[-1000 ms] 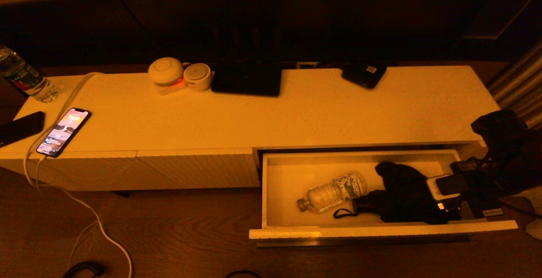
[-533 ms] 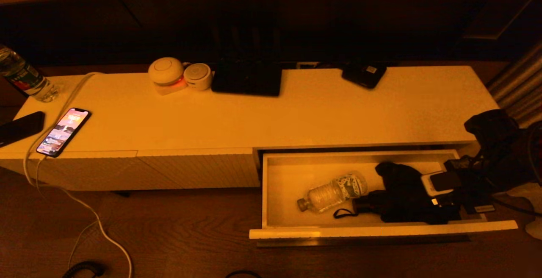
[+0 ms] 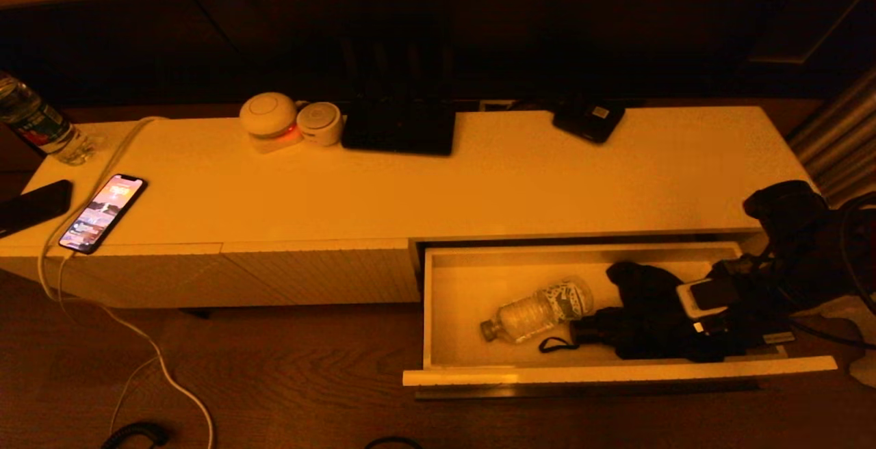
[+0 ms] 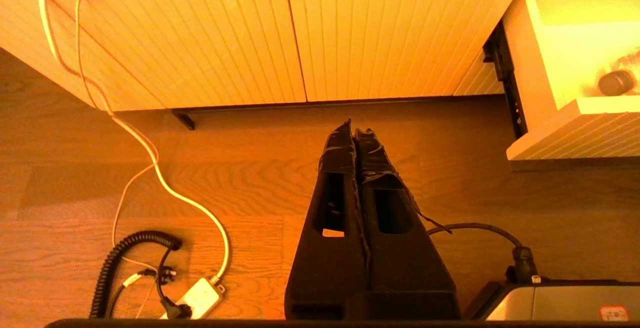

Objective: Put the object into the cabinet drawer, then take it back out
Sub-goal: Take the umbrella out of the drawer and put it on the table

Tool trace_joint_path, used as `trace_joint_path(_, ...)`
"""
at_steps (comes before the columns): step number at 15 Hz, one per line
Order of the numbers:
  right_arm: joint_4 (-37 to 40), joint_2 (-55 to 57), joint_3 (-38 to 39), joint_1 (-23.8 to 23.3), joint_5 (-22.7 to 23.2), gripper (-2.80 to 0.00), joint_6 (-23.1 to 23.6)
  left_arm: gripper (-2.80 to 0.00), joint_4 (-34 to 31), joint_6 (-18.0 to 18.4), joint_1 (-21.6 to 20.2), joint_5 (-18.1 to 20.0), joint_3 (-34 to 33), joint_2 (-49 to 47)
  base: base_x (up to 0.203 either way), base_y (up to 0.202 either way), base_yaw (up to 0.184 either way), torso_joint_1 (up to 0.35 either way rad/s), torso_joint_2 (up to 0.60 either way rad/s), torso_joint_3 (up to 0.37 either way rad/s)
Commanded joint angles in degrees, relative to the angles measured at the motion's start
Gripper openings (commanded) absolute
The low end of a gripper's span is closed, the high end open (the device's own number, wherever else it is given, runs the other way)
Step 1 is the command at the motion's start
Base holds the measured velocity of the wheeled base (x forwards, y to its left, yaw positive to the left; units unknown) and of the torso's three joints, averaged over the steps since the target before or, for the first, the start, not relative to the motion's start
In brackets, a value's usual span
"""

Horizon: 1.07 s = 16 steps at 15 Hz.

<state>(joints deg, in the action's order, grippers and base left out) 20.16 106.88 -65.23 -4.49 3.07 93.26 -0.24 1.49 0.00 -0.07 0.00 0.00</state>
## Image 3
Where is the black umbrella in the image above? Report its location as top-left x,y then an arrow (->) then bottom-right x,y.
539,261 -> 747,362

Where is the clear plastic bottle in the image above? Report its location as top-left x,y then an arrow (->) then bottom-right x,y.
479,278 -> 595,346

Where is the white cabinet drawer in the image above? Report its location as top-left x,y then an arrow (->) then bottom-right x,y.
402,240 -> 839,400

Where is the white low cabinet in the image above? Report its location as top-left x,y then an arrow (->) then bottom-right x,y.
0,105 -> 815,309

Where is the small black labelled device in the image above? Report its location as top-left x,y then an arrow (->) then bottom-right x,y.
553,99 -> 626,144

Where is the black flat box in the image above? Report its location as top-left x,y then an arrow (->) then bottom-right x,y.
341,97 -> 456,156

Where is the small white round speaker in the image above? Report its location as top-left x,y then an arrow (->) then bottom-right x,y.
296,101 -> 344,146

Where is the white round red-lit device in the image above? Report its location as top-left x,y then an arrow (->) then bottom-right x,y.
239,91 -> 302,154

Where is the green label water bottle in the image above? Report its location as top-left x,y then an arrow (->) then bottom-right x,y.
0,71 -> 100,166

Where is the white and grey wrist camera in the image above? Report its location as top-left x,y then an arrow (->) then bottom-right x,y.
676,278 -> 740,318

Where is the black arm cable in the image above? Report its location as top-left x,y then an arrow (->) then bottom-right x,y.
787,192 -> 876,352

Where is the black coiled cable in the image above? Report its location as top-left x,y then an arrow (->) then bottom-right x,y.
101,422 -> 170,449

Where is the black smartphone with cable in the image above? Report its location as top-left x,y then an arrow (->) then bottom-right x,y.
58,173 -> 148,255

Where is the white charging cable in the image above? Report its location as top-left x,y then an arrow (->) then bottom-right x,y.
38,116 -> 214,449

